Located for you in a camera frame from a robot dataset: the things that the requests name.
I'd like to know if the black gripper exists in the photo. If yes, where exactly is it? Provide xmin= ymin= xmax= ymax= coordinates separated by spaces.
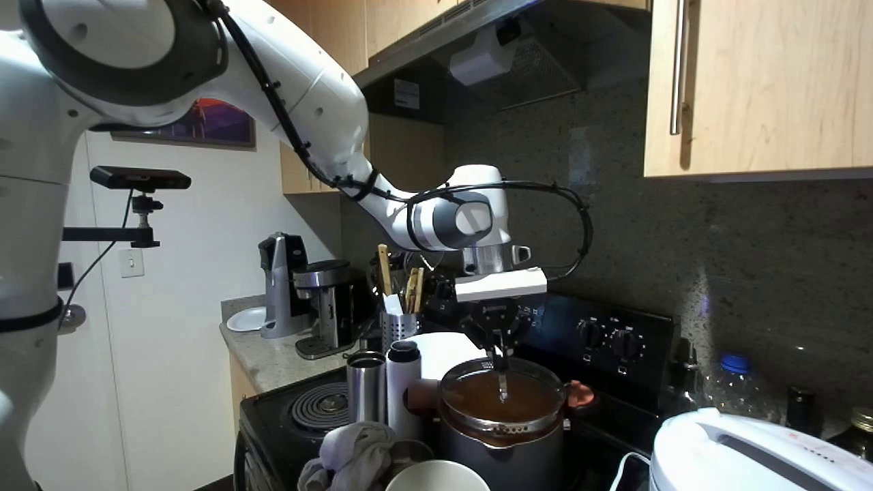
xmin=461 ymin=300 xmax=536 ymax=374

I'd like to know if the dark pot with copper interior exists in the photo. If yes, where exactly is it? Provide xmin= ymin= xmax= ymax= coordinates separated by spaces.
xmin=405 ymin=356 xmax=597 ymax=491

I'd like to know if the wide white bowl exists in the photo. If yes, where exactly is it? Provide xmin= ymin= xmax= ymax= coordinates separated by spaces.
xmin=406 ymin=330 xmax=499 ymax=383

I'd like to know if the perforated steel utensil holder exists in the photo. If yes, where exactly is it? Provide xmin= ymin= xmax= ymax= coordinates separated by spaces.
xmin=377 ymin=295 xmax=422 ymax=351

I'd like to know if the white thermos bottle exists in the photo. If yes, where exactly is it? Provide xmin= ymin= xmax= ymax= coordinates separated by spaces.
xmin=386 ymin=338 xmax=425 ymax=445

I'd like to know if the wooden utensil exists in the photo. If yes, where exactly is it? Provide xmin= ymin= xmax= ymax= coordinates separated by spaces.
xmin=405 ymin=263 xmax=428 ymax=316
xmin=373 ymin=240 xmax=397 ymax=297

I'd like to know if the black electric stove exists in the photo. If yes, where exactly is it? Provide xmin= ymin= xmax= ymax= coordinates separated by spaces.
xmin=232 ymin=269 xmax=680 ymax=491

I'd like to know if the small clear glass bowl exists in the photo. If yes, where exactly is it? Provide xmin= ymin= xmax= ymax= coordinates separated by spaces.
xmin=391 ymin=435 xmax=440 ymax=469

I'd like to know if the stainless steel thermos tumbler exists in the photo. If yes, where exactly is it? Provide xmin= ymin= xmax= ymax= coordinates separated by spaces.
xmin=343 ymin=349 xmax=391 ymax=424

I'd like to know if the white crumpled cloth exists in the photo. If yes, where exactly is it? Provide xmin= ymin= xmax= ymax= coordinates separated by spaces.
xmin=297 ymin=419 xmax=401 ymax=491

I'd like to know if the black silver coffee maker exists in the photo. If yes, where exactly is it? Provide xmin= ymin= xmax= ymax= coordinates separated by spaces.
xmin=293 ymin=258 xmax=362 ymax=359

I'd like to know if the dark glass bottle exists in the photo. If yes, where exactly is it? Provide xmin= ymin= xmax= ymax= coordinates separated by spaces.
xmin=665 ymin=334 xmax=708 ymax=416

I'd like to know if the electric coil burner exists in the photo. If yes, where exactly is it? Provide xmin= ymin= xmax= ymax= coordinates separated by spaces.
xmin=287 ymin=379 xmax=352 ymax=432

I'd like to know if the blue capped water bottle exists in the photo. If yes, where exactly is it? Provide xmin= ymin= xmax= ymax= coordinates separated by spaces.
xmin=708 ymin=351 xmax=776 ymax=423

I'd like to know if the small white dish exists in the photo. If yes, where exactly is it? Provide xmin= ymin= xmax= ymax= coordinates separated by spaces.
xmin=225 ymin=306 xmax=274 ymax=334

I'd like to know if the wooden base cabinet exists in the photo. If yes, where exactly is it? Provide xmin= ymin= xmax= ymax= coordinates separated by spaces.
xmin=226 ymin=351 xmax=262 ymax=430

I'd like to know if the white hood lamp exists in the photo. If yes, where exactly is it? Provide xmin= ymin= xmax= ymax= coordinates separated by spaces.
xmin=446 ymin=25 xmax=518 ymax=90

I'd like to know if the small dark bottle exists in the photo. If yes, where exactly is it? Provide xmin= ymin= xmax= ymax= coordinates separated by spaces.
xmin=783 ymin=379 xmax=821 ymax=432

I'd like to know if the steel range hood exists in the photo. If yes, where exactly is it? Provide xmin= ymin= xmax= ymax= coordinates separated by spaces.
xmin=352 ymin=0 xmax=653 ymax=126

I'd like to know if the framed sunset picture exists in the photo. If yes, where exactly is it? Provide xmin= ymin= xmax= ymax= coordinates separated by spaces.
xmin=107 ymin=93 xmax=260 ymax=151

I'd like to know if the white power cable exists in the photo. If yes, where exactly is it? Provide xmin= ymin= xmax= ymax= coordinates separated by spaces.
xmin=609 ymin=449 xmax=653 ymax=491

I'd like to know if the grey wall outlet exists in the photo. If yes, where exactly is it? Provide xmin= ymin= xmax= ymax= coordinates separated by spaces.
xmin=567 ymin=126 xmax=592 ymax=181

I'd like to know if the wooden wall cabinet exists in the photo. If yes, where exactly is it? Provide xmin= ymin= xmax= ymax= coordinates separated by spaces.
xmin=268 ymin=0 xmax=467 ymax=198

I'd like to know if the steel cabinet handle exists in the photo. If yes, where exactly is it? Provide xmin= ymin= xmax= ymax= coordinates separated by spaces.
xmin=668 ymin=0 xmax=699 ymax=139

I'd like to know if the white light switch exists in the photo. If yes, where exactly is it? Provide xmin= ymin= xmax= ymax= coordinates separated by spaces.
xmin=117 ymin=244 xmax=147 ymax=280

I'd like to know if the wooden cabinet with steel handle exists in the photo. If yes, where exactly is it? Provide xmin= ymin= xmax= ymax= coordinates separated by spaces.
xmin=642 ymin=0 xmax=873 ymax=181

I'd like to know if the black stereo camera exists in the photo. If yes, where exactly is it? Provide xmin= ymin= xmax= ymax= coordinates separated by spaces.
xmin=87 ymin=164 xmax=195 ymax=194

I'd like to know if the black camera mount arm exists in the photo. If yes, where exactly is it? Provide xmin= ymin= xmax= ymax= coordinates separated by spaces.
xmin=60 ymin=188 xmax=167 ymax=254

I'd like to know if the thin black camera cable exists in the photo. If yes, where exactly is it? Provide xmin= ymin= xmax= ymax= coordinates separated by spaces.
xmin=62 ymin=190 xmax=139 ymax=316

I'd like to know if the silver door handle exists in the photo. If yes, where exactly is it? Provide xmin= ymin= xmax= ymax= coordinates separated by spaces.
xmin=54 ymin=301 xmax=90 ymax=334

